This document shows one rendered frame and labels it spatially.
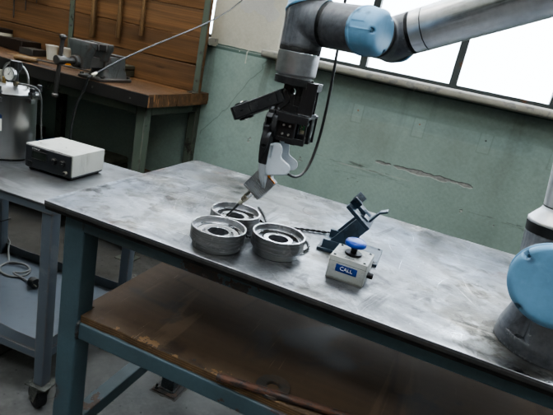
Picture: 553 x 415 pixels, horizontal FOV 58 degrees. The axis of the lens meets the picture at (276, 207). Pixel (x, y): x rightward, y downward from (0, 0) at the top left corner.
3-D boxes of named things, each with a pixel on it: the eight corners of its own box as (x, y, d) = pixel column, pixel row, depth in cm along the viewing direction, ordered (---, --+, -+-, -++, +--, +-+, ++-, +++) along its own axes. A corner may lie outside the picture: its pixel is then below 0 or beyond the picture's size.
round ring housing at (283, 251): (312, 261, 97) (316, 241, 96) (269, 267, 91) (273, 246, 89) (281, 239, 105) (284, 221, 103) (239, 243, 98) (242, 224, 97)
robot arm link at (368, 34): (410, 16, 83) (354, 8, 89) (378, 2, 74) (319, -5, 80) (397, 63, 85) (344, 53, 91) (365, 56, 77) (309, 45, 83)
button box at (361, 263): (324, 276, 91) (330, 252, 90) (334, 263, 98) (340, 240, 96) (367, 291, 89) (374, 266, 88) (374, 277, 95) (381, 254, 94)
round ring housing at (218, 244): (206, 260, 88) (210, 239, 87) (178, 236, 95) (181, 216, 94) (253, 254, 95) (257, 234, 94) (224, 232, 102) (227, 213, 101)
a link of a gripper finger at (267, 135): (262, 165, 90) (273, 117, 89) (255, 162, 91) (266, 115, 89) (271, 164, 95) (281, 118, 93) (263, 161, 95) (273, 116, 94)
